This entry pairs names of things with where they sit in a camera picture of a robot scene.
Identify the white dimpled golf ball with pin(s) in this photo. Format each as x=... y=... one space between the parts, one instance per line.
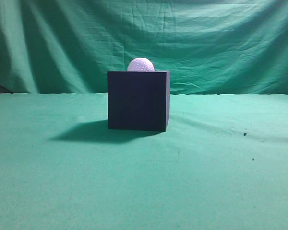
x=141 y=64

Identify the dark blue cube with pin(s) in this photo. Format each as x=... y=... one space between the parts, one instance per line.
x=138 y=100

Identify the green backdrop cloth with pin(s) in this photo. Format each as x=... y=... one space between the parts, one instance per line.
x=209 y=46

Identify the green table cloth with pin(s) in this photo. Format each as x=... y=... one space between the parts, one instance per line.
x=61 y=168

